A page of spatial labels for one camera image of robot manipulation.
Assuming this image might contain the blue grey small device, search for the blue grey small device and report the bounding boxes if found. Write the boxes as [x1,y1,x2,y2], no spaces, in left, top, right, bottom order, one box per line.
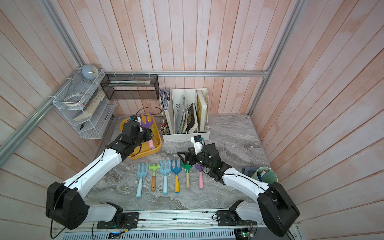
[242,167,258,177]

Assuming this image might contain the light blue hand fork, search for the light blue hand fork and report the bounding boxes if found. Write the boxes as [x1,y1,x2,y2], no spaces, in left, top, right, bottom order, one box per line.
[136,163,149,198]

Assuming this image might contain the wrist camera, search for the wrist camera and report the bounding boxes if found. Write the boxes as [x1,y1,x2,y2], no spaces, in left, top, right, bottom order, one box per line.
[191,135,204,155]
[129,115,141,123]

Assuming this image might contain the yellow book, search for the yellow book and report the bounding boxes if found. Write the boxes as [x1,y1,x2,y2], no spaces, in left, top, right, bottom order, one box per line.
[196,89,209,133]

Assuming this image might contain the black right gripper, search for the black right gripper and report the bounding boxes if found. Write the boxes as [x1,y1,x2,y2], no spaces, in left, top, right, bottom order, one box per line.
[178,147,214,171]

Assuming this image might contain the coloured pencils bundle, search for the coloured pencils bundle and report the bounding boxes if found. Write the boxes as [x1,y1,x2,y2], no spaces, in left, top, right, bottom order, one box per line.
[160,123,171,135]

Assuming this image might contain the green bucket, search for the green bucket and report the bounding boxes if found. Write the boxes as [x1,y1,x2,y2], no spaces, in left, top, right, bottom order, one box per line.
[252,167,278,184]

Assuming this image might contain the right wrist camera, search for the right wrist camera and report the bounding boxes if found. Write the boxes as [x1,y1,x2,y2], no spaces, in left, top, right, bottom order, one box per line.
[191,135,204,155]

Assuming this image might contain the books on wire shelf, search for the books on wire shelf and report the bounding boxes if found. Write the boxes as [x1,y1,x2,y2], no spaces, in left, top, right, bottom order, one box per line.
[73,89,105,122]

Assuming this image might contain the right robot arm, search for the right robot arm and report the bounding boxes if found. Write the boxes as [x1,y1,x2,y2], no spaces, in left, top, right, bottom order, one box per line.
[178,143,300,238]

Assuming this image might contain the white file organizer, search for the white file organizer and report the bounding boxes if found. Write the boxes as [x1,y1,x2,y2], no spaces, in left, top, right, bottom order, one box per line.
[160,89,210,143]

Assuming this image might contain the blue fork yellow handle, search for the blue fork yellow handle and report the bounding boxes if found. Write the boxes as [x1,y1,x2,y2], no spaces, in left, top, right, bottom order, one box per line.
[171,160,183,194]

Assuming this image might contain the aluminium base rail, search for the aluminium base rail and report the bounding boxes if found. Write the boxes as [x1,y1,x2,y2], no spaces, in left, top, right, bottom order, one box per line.
[64,206,301,235]

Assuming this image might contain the black mesh basket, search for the black mesh basket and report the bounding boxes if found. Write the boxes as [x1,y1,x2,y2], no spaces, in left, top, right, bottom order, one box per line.
[101,73,160,101]

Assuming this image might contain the tape roll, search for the tape roll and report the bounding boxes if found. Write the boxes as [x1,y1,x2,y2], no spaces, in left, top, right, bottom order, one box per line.
[64,93,85,107]

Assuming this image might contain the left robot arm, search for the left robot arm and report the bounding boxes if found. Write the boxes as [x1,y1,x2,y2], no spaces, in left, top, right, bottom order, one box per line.
[46,120,153,230]

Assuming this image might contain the yellow storage tray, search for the yellow storage tray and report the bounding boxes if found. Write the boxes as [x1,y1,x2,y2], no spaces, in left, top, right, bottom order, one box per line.
[128,117,162,160]

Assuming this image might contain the dark green rake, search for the dark green rake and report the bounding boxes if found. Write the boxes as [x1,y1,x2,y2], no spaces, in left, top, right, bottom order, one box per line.
[182,164,193,189]

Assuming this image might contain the white wire shelf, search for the white wire shelf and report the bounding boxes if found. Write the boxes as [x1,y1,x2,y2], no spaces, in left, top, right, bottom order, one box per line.
[53,68,117,140]

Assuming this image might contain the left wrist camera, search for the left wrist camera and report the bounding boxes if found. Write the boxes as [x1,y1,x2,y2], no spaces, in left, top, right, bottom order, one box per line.
[129,115,141,123]

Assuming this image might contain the purple rake pink handle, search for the purple rake pink handle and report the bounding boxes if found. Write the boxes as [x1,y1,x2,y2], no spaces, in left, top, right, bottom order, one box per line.
[195,164,204,190]
[140,113,155,149]

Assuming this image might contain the green rake wooden handle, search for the green rake wooden handle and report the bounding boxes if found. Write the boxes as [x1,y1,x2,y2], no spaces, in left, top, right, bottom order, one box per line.
[149,164,161,192]

